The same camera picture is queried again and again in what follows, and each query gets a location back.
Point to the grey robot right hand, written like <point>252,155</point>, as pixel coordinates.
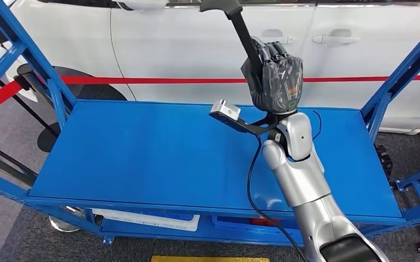
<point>282,79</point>

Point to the black licence plate frame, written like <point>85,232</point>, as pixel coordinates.
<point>240,29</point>

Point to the white car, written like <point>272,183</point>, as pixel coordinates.
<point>180,47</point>

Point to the red barrier belt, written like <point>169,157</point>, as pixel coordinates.
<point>159,80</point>

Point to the black ribbed block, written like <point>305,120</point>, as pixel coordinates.
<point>384,162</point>

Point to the white car side mirror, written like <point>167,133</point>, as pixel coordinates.
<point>141,4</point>

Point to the white plastic crate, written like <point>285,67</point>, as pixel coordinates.
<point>123,218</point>

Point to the black stanchion with belt head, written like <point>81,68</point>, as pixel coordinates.
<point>29,75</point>

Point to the stanchion with chrome base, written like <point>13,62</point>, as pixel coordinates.
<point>65,224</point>

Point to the thin black pole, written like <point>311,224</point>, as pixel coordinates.
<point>14,94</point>

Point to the black camera bracket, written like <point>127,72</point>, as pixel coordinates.
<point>246,126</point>

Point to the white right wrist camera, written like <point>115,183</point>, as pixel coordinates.
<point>228,108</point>

